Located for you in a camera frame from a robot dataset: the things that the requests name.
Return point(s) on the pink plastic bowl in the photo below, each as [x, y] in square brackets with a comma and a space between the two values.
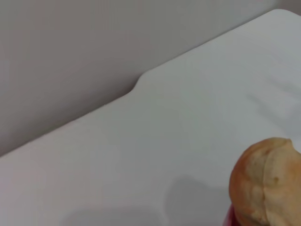
[229, 217]

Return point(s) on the orange ridged bread loaf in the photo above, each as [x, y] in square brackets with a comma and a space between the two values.
[265, 188]

